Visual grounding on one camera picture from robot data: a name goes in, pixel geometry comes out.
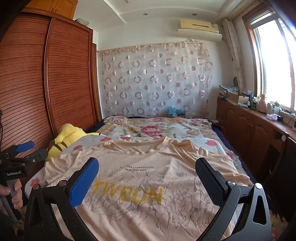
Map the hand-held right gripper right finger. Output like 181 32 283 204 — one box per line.
195 158 272 241

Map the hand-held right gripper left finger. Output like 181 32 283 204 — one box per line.
24 157 100 241

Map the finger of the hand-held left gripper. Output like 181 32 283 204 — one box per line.
8 141 35 158
20 148 49 164

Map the peach printed t-shirt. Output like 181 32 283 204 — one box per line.
43 137 255 241

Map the person's left hand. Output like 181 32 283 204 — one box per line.
0 179 23 214

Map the white flower-print sheet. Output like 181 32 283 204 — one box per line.
25 134 228 193

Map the yellow plush toy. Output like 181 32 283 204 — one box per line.
45 123 87 162

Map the wooden low cabinet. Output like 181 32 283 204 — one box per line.
216 97 296 186

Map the blue cardboard box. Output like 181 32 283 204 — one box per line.
167 106 186 118

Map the wooden slatted wardrobe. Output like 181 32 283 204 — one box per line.
0 7 103 160

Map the floral blanket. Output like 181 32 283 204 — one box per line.
96 116 243 176

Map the open brown cardboard box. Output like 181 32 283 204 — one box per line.
228 92 250 105

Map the stack of newspapers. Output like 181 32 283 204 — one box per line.
218 85 240 99

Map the circle-patterned sheer curtain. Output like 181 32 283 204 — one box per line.
97 42 213 118

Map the bundled pale window curtain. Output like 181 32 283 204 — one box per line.
222 19 245 93

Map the wooden overhead cupboard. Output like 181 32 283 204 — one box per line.
22 0 79 20

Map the window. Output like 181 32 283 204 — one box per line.
242 7 296 114

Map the wall air conditioner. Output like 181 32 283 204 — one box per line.
178 19 223 42

